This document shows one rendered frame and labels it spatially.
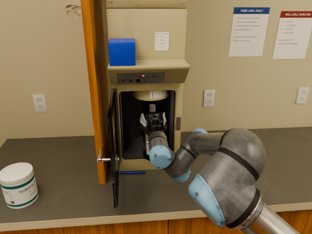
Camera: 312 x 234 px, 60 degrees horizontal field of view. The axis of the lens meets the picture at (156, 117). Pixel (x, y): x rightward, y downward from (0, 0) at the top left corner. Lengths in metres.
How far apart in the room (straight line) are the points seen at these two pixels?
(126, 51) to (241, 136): 0.56
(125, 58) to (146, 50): 0.14
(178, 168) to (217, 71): 0.86
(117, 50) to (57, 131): 0.92
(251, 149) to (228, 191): 0.11
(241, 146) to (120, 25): 0.71
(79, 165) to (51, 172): 0.14
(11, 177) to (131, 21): 0.79
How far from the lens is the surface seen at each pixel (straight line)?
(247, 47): 1.74
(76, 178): 1.40
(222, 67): 1.71
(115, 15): 1.14
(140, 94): 1.25
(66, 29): 1.61
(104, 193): 1.29
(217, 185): 0.63
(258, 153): 0.67
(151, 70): 1.07
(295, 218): 1.48
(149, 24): 1.14
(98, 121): 1.16
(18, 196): 1.27
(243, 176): 0.65
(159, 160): 0.95
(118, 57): 1.05
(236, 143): 0.66
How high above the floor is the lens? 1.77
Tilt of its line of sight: 25 degrees down
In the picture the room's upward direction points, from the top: straight up
